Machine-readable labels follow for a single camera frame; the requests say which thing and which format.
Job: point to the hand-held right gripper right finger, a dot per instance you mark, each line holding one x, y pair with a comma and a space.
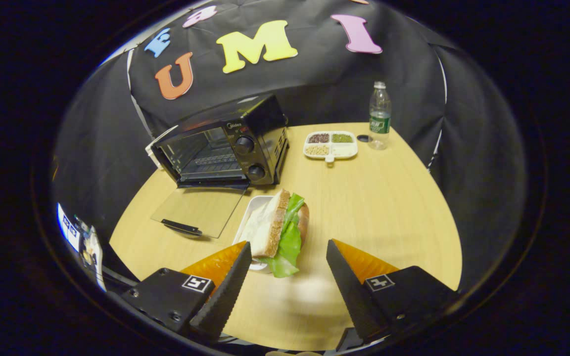
352, 296

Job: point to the black electric oven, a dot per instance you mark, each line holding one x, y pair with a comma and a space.
260, 126

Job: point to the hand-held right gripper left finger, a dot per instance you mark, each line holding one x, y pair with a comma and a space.
225, 296

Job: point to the black backdrop cloth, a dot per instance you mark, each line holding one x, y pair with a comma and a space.
314, 94

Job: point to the white toaster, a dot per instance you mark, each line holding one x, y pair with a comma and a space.
154, 148

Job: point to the clear plastic water bottle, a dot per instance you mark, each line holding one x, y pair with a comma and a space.
379, 118

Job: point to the white divided dish of beans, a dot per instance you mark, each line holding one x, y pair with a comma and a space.
330, 144

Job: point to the white foam tray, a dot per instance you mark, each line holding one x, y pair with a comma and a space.
253, 206

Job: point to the black bottle cap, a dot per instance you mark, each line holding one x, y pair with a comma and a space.
363, 138

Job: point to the lettuce sandwich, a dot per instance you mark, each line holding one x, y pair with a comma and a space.
277, 227

